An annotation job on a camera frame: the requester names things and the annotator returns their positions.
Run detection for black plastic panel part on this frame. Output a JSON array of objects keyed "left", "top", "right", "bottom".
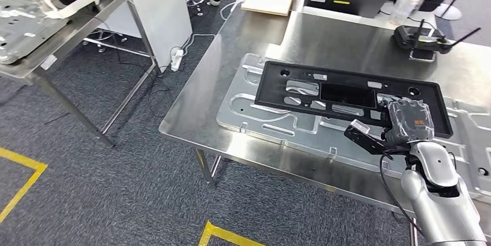
[{"left": 254, "top": 60, "right": 455, "bottom": 140}]

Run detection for steel workbench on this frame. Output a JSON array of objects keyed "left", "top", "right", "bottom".
[{"left": 158, "top": 4, "right": 491, "bottom": 246}]

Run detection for large stamped silver metal sheet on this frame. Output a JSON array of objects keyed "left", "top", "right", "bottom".
[{"left": 215, "top": 52, "right": 491, "bottom": 204}]

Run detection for white power strip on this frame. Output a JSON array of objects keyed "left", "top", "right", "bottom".
[{"left": 170, "top": 46, "right": 185, "bottom": 72}]

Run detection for white cabinet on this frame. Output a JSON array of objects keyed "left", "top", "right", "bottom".
[{"left": 100, "top": 0, "right": 193, "bottom": 73}]

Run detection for yellow floor tape square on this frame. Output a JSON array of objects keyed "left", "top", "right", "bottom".
[{"left": 197, "top": 220, "right": 266, "bottom": 246}]

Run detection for black remote controller with antennas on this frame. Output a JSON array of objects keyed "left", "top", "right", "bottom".
[{"left": 393, "top": 19, "right": 482, "bottom": 56}]

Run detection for black smartphone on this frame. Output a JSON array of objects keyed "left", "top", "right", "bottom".
[{"left": 408, "top": 46, "right": 438, "bottom": 63}]

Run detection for clear bottle with black cap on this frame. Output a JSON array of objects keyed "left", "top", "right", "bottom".
[{"left": 388, "top": 0, "right": 425, "bottom": 27}]

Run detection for steel table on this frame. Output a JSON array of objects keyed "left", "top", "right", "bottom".
[{"left": 0, "top": 0, "right": 159, "bottom": 148}]

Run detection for white power cable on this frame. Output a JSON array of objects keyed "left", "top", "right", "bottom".
[{"left": 179, "top": 33, "right": 217, "bottom": 58}]

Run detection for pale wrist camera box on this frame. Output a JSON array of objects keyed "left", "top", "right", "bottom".
[{"left": 350, "top": 119, "right": 372, "bottom": 135}]

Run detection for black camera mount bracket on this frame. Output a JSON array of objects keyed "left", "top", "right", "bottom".
[{"left": 343, "top": 125, "right": 412, "bottom": 157}]

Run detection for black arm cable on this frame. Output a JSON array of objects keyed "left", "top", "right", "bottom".
[{"left": 378, "top": 151, "right": 424, "bottom": 236}]

